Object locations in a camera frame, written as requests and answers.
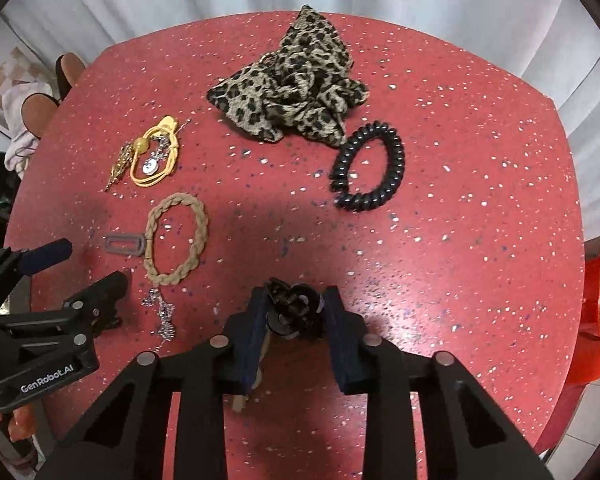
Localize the red plastic stool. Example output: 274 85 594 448
534 253 600 453

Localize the pink white cloth pile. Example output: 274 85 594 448
2 81 53 179

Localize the brown snap hair clip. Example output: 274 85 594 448
104 233 146 257

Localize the silver star hair clip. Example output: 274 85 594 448
142 287 175 349

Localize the gold leaf hair pin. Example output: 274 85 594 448
104 142 134 192

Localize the left human hand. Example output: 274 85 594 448
0 404 38 442

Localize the black spiral hair tie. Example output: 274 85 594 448
328 119 406 213

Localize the tan braided hair tie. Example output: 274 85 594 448
142 192 210 288

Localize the leopard print scrunchie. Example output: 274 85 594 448
207 4 370 148

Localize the black small claw clip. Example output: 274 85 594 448
265 278 325 339

